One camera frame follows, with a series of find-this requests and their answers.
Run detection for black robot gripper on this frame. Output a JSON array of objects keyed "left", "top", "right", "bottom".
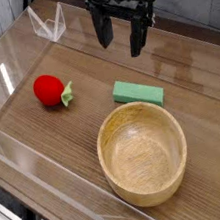
[{"left": 86, "top": 0, "right": 156, "bottom": 57}]

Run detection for red felt strawberry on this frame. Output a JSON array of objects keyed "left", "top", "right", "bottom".
[{"left": 33, "top": 75, "right": 74, "bottom": 107}]

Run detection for green foam block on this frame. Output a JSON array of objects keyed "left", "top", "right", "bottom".
[{"left": 112, "top": 81, "right": 164, "bottom": 107}]

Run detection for wooden oval bowl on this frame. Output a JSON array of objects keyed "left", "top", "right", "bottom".
[{"left": 96, "top": 102, "right": 188, "bottom": 207}]

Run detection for clear acrylic tray walls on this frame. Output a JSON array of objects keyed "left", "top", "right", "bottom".
[{"left": 0, "top": 0, "right": 220, "bottom": 220}]

